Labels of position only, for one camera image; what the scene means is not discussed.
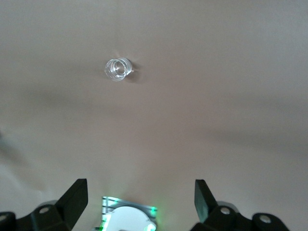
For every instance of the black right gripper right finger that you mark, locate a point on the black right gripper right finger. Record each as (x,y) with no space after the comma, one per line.
(211,209)

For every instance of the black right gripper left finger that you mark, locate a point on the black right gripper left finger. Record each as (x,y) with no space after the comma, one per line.
(67,207)

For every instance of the clear glass shaker cup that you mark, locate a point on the clear glass shaker cup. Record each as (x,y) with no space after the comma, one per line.
(118,69)

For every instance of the brown table cover sheet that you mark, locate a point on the brown table cover sheet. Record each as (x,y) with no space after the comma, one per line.
(168,120)

